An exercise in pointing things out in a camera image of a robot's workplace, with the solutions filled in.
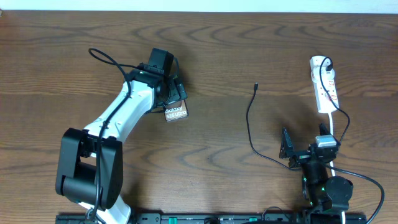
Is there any white power strip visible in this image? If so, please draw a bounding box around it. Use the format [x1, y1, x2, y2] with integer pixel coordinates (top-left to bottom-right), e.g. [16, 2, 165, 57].
[310, 55, 339, 114]

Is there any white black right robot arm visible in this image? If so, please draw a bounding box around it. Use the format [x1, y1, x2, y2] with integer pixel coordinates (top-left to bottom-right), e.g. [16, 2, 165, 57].
[279, 124, 353, 223]

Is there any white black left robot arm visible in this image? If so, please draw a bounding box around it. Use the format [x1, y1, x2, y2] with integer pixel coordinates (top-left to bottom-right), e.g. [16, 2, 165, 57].
[55, 69, 187, 223]

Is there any white power strip cord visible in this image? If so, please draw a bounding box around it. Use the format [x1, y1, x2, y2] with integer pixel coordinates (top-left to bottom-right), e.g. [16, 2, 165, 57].
[328, 112, 346, 224]

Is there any black USB charger cable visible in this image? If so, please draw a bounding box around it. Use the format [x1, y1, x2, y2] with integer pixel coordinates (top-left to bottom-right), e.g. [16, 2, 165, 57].
[246, 57, 351, 172]

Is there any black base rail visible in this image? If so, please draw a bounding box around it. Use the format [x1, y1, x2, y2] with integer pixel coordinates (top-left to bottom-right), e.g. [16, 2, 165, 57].
[55, 212, 368, 224]

